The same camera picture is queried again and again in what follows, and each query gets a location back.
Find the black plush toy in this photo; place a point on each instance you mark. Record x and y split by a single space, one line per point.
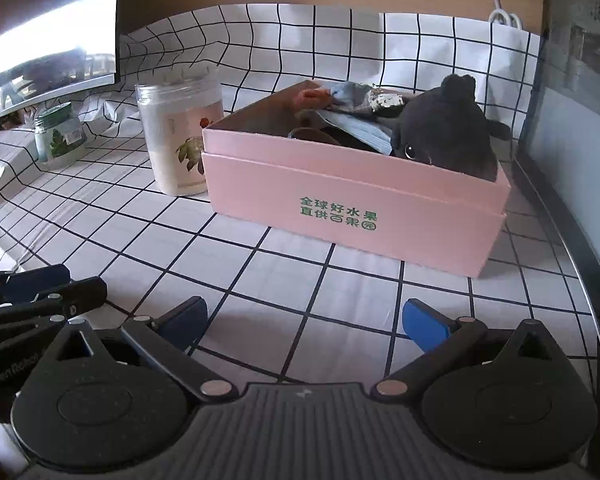
445 125

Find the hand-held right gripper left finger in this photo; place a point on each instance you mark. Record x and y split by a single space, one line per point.
187 319

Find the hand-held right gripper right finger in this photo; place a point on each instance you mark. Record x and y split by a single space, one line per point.
425 322

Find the pink cloth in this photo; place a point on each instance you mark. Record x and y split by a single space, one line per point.
310 96

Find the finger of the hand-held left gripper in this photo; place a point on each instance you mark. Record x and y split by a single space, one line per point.
35 279
82 292

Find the clear plastic jar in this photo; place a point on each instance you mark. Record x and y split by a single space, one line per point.
175 150

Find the curved monitor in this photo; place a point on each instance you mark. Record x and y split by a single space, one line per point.
55 25

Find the blue-grey cloth toy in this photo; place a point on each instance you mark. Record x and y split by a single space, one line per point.
360 132

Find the pink cardboard box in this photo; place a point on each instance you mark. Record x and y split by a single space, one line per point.
340 195

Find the dark glass panel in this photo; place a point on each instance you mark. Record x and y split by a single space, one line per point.
580 110

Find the white grid tablecloth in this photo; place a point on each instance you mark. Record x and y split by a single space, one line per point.
280 270

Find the small green-lidded jar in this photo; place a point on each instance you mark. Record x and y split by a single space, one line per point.
57 142

